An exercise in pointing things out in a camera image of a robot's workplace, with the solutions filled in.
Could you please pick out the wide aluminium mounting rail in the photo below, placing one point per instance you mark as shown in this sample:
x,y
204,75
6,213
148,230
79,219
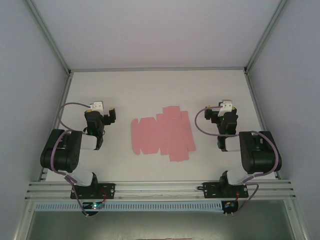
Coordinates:
x,y
160,186

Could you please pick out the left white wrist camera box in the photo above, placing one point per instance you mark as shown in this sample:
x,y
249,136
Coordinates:
x,y
97,106

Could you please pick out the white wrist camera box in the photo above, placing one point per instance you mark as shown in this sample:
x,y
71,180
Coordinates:
x,y
225,107
97,106

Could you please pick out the pink paper box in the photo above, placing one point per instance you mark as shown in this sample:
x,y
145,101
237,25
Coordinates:
x,y
162,135

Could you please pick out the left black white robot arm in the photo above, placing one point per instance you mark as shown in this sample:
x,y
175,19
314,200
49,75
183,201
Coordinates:
x,y
62,155

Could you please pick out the aluminium frame crossbar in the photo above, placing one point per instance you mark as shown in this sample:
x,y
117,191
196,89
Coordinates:
x,y
157,68

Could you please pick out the aluminium frame post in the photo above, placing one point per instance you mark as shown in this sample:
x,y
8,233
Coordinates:
x,y
47,32
266,32

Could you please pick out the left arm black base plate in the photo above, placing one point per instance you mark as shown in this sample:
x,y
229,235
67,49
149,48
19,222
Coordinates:
x,y
107,190

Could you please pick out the aluminium frame leg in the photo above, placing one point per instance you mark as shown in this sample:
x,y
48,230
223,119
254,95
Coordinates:
x,y
23,220
297,220

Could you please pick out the grey metal lower panel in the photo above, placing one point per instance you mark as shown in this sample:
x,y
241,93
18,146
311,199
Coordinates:
x,y
160,225

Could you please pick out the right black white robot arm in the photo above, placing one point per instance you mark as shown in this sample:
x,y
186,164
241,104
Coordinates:
x,y
260,155

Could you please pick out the aluminium table side rail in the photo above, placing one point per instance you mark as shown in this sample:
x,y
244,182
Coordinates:
x,y
63,100
254,100

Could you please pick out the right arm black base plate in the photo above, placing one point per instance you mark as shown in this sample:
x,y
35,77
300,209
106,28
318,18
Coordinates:
x,y
211,190

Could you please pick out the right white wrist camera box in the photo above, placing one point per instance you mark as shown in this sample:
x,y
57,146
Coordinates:
x,y
225,107

